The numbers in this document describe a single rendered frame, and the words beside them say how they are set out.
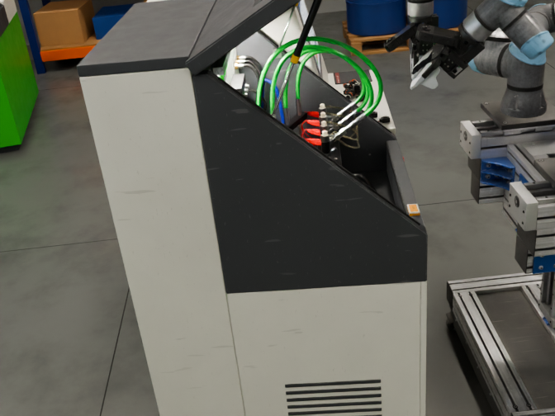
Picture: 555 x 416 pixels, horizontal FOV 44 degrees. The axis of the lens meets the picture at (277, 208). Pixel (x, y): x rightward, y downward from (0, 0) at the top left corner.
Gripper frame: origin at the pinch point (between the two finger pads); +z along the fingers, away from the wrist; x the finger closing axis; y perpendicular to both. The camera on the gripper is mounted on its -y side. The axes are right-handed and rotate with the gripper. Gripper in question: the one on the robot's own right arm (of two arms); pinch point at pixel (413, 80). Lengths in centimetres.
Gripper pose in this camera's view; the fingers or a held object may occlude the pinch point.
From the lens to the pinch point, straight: 225.1
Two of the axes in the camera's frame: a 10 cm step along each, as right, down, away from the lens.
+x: 0.3, -4.8, 8.8
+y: 10.0, -0.7, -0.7
